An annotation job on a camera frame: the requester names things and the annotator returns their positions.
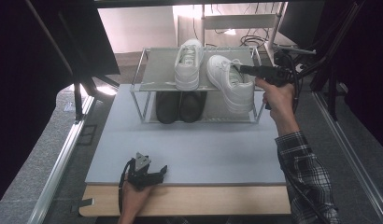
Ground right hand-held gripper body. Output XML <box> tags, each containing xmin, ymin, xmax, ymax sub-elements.
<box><xmin>263</xmin><ymin>46</ymin><xmax>317</xmax><ymax>89</ymax></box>

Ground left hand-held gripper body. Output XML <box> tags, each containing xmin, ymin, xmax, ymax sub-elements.
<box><xmin>127</xmin><ymin>152</ymin><xmax>164</xmax><ymax>190</ymax></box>

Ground white sneaker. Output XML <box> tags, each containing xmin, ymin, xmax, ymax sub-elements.
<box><xmin>206</xmin><ymin>54</ymin><xmax>256</xmax><ymax>115</ymax></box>
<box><xmin>174</xmin><ymin>37</ymin><xmax>205</xmax><ymax>91</ymax></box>

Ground black slipper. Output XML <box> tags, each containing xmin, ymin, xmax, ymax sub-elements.
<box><xmin>155</xmin><ymin>91</ymin><xmax>182</xmax><ymax>125</ymax></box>
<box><xmin>179</xmin><ymin>91</ymin><xmax>208</xmax><ymax>124</ymax></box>

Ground metal shoe rack grey shelves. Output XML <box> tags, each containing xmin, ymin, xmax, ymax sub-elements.
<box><xmin>129</xmin><ymin>46</ymin><xmax>272</xmax><ymax>124</ymax></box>

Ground person's left hand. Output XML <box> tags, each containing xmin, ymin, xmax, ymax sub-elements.
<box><xmin>120</xmin><ymin>180</ymin><xmax>155</xmax><ymax>217</ymax></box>

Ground person's right hand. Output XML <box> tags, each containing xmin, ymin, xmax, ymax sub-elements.
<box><xmin>254</xmin><ymin>77</ymin><xmax>300</xmax><ymax>135</ymax></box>

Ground grey mat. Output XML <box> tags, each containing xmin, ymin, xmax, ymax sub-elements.
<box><xmin>85</xmin><ymin>82</ymin><xmax>289</xmax><ymax>187</ymax></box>

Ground black metal stand bars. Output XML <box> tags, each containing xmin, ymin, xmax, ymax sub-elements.
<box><xmin>275</xmin><ymin>0</ymin><xmax>365</xmax><ymax>121</ymax></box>

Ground black monitor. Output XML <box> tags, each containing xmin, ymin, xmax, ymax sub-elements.
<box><xmin>277</xmin><ymin>0</ymin><xmax>326</xmax><ymax>49</ymax></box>

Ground black tape strip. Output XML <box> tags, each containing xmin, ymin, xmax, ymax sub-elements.
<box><xmin>70</xmin><ymin>197</ymin><xmax>95</xmax><ymax>213</ymax></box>

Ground black tripod stand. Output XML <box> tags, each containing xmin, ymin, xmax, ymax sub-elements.
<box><xmin>72</xmin><ymin>74</ymin><xmax>121</xmax><ymax>123</ymax></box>

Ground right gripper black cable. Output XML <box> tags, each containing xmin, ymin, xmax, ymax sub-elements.
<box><xmin>285</xmin><ymin>53</ymin><xmax>333</xmax><ymax>224</ymax></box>

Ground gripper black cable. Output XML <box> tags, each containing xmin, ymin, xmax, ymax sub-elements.
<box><xmin>117</xmin><ymin>157</ymin><xmax>136</xmax><ymax>217</ymax></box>
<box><xmin>285</xmin><ymin>53</ymin><xmax>333</xmax><ymax>224</ymax></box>

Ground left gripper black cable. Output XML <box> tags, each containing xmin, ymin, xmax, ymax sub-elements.
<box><xmin>117</xmin><ymin>157</ymin><xmax>136</xmax><ymax>217</ymax></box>

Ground black floor cable bundle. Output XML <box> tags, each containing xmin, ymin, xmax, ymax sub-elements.
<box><xmin>239</xmin><ymin>33</ymin><xmax>300</xmax><ymax>56</ymax></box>

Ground white desk frame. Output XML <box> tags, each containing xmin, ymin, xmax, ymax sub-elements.
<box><xmin>200</xmin><ymin>2</ymin><xmax>289</xmax><ymax>71</ymax></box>

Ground aluminium rail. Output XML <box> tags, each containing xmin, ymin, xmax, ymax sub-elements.
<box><xmin>313</xmin><ymin>91</ymin><xmax>383</xmax><ymax>224</ymax></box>
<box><xmin>26</xmin><ymin>94</ymin><xmax>96</xmax><ymax>224</ymax></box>

